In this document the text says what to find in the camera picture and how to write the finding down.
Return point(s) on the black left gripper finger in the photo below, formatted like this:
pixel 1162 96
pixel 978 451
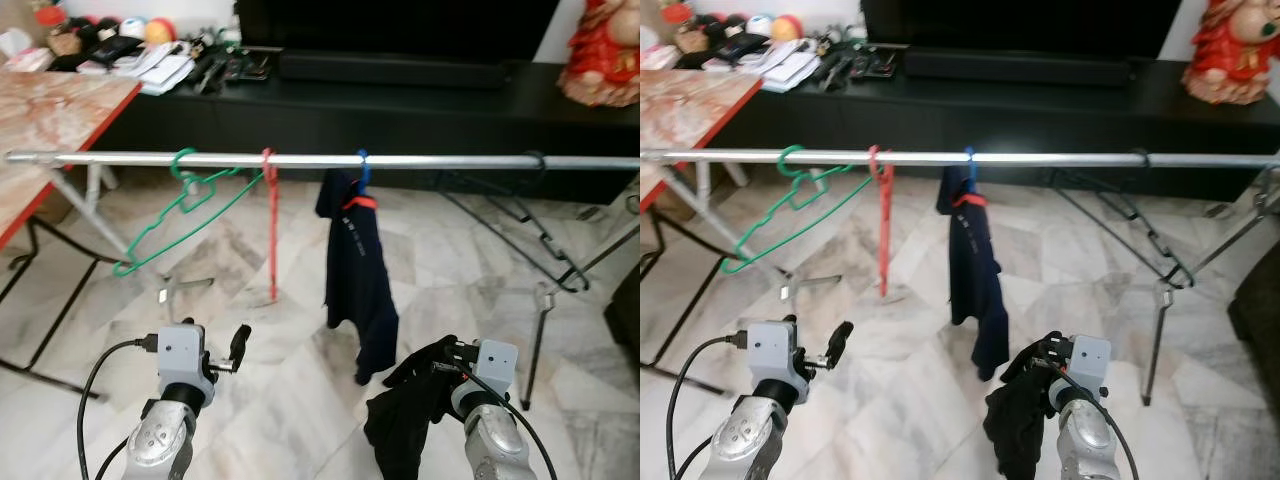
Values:
pixel 841 343
pixel 240 345

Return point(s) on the plain black garment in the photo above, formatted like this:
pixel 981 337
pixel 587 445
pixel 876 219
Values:
pixel 400 430
pixel 1015 430

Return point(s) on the blue and red clothes hanger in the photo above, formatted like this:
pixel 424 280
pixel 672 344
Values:
pixel 362 170
pixel 970 165

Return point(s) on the black clothes hanger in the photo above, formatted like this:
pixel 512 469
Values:
pixel 1140 157
pixel 535 160

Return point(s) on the navy blue t-shirt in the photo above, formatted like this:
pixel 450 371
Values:
pixel 360 290
pixel 975 290

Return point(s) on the metal clothes drying rack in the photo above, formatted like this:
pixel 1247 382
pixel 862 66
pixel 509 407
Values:
pixel 450 161
pixel 1050 159

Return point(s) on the black television console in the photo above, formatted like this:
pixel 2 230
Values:
pixel 1000 120
pixel 350 125

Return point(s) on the black remote control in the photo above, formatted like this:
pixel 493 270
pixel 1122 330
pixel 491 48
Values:
pixel 207 75
pixel 835 72

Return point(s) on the small black device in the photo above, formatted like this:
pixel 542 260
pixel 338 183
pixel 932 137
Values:
pixel 248 68
pixel 875 65

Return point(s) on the white paper stack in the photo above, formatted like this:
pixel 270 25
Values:
pixel 785 65
pixel 155 68

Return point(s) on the black soundbar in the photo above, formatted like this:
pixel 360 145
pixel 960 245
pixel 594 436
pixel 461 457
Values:
pixel 390 70
pixel 1015 67

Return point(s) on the black pouch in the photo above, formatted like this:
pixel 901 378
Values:
pixel 735 50
pixel 108 53

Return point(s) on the orange yellow round toy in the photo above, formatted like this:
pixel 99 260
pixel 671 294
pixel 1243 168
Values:
pixel 787 28
pixel 160 31

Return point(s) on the white blue round toy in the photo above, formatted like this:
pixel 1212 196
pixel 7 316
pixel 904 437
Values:
pixel 758 25
pixel 133 27

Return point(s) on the black flat television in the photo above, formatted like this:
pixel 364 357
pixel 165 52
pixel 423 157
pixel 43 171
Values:
pixel 1020 25
pixel 400 25

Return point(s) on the red laughing buddha figurine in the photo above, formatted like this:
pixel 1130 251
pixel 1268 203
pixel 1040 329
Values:
pixel 600 55
pixel 1230 55

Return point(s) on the black plush toy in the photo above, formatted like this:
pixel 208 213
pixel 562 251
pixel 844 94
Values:
pixel 92 30
pixel 720 28

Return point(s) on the red lidded jar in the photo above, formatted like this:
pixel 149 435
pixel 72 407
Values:
pixel 683 25
pixel 55 28

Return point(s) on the pink white tissue pack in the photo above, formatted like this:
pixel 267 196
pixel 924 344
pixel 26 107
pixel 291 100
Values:
pixel 648 40
pixel 15 45

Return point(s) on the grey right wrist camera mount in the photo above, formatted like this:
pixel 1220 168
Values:
pixel 497 362
pixel 1090 358

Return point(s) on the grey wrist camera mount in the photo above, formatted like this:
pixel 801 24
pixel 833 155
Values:
pixel 1090 358
pixel 770 350
pixel 497 362
pixel 180 350

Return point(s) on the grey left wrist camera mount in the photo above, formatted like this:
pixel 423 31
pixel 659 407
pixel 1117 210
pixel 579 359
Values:
pixel 180 350
pixel 770 350

